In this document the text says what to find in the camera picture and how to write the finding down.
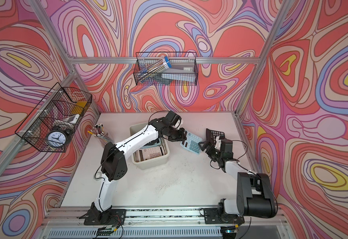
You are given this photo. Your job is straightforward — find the black wire basket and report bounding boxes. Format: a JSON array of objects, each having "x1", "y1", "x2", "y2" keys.
[
  {"x1": 15, "y1": 83, "x2": 92, "y2": 153},
  {"x1": 133, "y1": 51, "x2": 198, "y2": 86}
]

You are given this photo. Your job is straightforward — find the black wire basket back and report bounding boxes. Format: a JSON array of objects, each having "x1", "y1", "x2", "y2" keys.
[{"x1": 133, "y1": 51, "x2": 198, "y2": 86}]

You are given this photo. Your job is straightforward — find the black wire basket left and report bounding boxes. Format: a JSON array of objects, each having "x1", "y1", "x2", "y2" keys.
[{"x1": 15, "y1": 83, "x2": 92, "y2": 153}]

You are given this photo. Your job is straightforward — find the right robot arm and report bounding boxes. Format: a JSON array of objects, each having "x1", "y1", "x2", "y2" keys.
[{"x1": 198, "y1": 139, "x2": 278, "y2": 219}]

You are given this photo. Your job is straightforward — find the white notebook in basket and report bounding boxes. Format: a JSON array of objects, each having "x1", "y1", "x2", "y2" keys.
[{"x1": 162, "y1": 68, "x2": 196, "y2": 82}]

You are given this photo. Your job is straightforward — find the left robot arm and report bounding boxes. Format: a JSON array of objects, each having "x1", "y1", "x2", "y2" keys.
[{"x1": 93, "y1": 112, "x2": 186, "y2": 214}]

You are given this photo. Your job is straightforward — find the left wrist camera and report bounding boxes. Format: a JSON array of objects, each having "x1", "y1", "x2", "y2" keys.
[{"x1": 164, "y1": 111, "x2": 182, "y2": 128}]

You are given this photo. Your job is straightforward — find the clear pencil cup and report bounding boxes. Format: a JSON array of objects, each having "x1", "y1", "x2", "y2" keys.
[{"x1": 88, "y1": 123, "x2": 114, "y2": 147}]

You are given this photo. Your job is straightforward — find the black calculator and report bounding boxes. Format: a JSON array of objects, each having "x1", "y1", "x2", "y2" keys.
[{"x1": 206, "y1": 128, "x2": 225, "y2": 148}]

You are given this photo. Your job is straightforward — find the pencil bundle in basket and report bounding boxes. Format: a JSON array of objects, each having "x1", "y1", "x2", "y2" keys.
[{"x1": 137, "y1": 56, "x2": 172, "y2": 83}]

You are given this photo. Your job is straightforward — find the black alarm clock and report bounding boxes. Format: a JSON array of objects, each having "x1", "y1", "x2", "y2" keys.
[{"x1": 46, "y1": 125, "x2": 72, "y2": 148}]

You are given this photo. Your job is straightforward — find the white plastic storage box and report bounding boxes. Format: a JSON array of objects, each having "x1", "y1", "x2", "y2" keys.
[{"x1": 131, "y1": 138, "x2": 170, "y2": 170}]

